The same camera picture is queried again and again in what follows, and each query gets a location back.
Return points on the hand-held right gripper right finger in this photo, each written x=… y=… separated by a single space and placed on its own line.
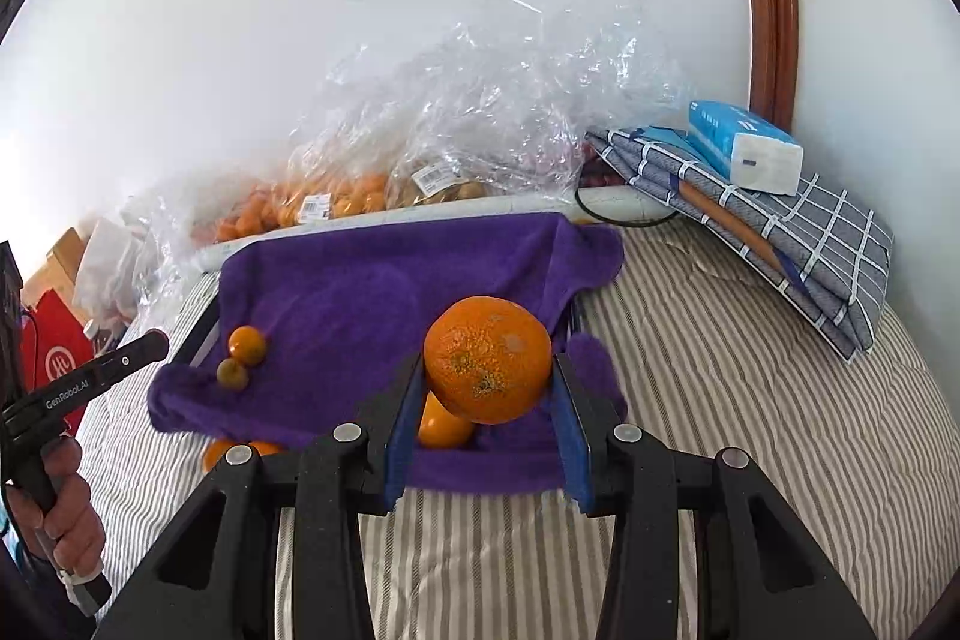
x=574 y=434

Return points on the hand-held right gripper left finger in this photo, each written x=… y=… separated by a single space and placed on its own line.
x=401 y=430

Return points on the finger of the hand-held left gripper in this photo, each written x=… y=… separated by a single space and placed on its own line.
x=135 y=353

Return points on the medium orange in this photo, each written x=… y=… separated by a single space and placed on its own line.
x=442 y=426

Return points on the brown kiwi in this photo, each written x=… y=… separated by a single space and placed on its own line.
x=232 y=375

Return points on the blemished large orange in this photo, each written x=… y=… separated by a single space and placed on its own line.
x=487 y=359

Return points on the small orange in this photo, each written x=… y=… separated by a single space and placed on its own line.
x=247 y=344

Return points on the pile of oranges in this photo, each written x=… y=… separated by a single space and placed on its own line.
x=219 y=454

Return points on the person's left hand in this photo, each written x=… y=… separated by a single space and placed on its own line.
x=75 y=520

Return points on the red paper bag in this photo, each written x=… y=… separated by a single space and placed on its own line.
x=58 y=359

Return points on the white plastic bag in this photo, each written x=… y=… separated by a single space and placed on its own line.
x=109 y=272

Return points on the empty clear plastic bag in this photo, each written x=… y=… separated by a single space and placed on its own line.
x=169 y=257

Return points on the purple towel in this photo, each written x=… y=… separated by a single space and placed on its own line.
x=337 y=295

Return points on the striped grey mattress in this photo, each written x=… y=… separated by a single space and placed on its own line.
x=750 y=430

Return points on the long white bar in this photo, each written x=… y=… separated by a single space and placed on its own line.
x=337 y=225

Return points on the clear bag of oranges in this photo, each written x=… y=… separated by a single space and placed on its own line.
x=330 y=197

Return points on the clear bag of brown fruit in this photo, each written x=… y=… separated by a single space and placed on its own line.
x=450 y=186

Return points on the blue checked folded cloth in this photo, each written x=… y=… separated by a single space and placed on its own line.
x=817 y=250

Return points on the blue white tissue pack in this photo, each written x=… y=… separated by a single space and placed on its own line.
x=742 y=149

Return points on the crumpled clear bag, red fruit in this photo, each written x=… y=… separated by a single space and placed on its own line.
x=570 y=85

